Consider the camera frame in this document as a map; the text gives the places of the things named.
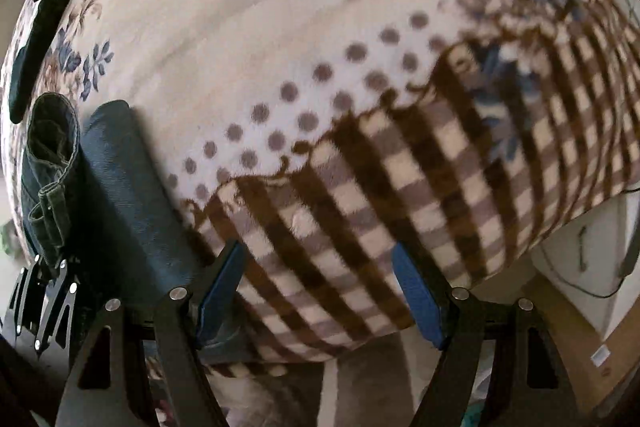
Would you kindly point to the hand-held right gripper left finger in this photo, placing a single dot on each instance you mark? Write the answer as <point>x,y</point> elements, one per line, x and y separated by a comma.
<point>220,292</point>

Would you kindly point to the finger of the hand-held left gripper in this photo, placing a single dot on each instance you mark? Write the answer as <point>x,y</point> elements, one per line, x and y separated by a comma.
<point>57,302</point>
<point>22,302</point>

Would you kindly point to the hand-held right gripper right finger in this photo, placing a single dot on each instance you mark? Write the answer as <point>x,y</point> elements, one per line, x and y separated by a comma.
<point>417,297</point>

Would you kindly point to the light blue denim pants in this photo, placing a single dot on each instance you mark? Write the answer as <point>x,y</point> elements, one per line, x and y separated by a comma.
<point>125,187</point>

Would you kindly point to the folded dark blue pants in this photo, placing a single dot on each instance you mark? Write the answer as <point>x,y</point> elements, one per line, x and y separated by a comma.
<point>45,22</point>

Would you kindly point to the white box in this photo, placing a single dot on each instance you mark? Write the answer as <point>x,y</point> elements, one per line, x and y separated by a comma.
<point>595,267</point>

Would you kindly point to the floral checked blanket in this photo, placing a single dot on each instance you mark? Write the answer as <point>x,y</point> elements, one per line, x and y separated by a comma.
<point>300,7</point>

